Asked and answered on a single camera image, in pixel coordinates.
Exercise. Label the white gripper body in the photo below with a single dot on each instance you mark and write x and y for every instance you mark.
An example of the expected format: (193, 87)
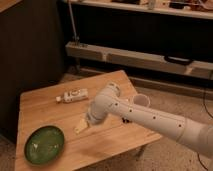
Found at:
(90, 115)

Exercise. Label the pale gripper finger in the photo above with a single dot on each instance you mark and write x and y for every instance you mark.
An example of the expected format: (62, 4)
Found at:
(81, 126)

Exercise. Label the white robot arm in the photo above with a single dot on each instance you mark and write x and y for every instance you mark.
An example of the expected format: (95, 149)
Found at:
(192, 134)

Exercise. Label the white plastic bottle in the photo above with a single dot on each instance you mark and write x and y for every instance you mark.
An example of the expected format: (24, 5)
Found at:
(72, 96)

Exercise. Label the wooden table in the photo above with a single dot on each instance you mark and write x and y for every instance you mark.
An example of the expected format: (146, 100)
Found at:
(38, 108)

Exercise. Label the white paper cup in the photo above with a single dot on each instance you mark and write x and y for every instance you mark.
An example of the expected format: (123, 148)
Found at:
(142, 100)

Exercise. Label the grey metal stand pole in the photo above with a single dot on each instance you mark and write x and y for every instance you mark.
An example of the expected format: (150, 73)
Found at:
(75, 36)

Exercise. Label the long grey metal beam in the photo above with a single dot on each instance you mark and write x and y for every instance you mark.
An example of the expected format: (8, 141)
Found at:
(137, 59)

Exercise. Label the upper shelf with clutter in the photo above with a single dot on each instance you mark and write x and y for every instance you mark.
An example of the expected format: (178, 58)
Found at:
(149, 8)

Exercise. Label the black handle on beam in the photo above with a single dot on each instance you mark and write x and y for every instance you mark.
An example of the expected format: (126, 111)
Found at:
(178, 61)

